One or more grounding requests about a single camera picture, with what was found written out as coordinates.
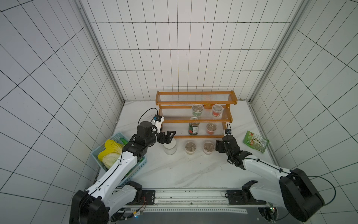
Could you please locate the green snack packet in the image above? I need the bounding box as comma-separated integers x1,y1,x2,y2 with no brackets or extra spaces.
243,131,269,154

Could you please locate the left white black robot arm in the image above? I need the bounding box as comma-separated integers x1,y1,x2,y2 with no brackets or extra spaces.
69,121,176,224

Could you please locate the green cucumber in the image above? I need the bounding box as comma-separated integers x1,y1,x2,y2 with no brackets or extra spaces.
120,138,128,145

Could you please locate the yellow green cabbage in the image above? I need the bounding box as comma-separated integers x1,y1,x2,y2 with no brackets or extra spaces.
98,140,124,161

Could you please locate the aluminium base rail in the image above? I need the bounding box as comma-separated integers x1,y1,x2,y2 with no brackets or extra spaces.
73,187,311,224

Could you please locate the wooden three-tier shelf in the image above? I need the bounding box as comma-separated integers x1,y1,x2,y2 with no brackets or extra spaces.
156,91,238,139

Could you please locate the red seed cup shelf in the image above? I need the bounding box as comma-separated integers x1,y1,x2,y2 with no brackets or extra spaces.
203,141,215,155
206,123,217,135

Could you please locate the pale green cabbage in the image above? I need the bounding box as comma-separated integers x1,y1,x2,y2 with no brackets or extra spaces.
102,153,120,169

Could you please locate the red seed cup bottom shelf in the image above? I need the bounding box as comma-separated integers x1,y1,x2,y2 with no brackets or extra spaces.
206,123,217,135

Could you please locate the red seed cup top shelf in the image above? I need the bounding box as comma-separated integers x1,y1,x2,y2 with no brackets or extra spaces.
203,141,215,155

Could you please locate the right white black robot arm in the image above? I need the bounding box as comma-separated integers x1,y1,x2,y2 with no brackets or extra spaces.
215,135,334,222

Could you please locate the green seed cup middle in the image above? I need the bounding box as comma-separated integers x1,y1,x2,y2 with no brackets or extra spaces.
192,104,204,117

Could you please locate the yellow seed cup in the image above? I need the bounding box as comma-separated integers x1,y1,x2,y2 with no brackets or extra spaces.
185,141,197,155

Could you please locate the tall white-lid seed jar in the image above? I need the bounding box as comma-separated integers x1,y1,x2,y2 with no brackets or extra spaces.
163,138,177,155

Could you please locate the red seed cup middle right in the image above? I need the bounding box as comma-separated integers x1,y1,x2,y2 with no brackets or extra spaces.
212,104,223,117

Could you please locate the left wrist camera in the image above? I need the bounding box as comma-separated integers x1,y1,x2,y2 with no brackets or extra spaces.
153,115,165,133

